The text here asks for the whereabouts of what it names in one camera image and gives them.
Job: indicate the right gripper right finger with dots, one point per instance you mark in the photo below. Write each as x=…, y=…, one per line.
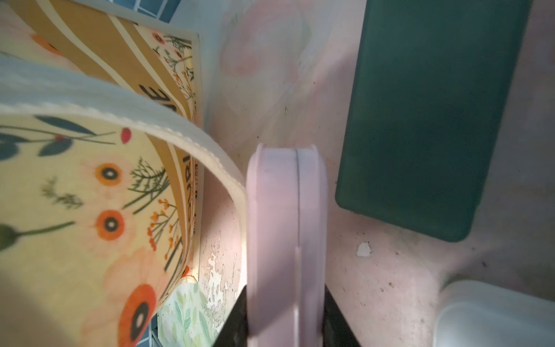
x=336, y=330

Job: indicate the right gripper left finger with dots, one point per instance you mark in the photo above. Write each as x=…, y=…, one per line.
x=234, y=332

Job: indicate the white pencil case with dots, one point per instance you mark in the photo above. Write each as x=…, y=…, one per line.
x=472, y=313

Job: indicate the cream canvas tote bag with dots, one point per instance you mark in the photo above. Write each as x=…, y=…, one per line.
x=102, y=153

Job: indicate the dark green pencil case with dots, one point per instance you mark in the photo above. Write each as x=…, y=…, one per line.
x=431, y=84

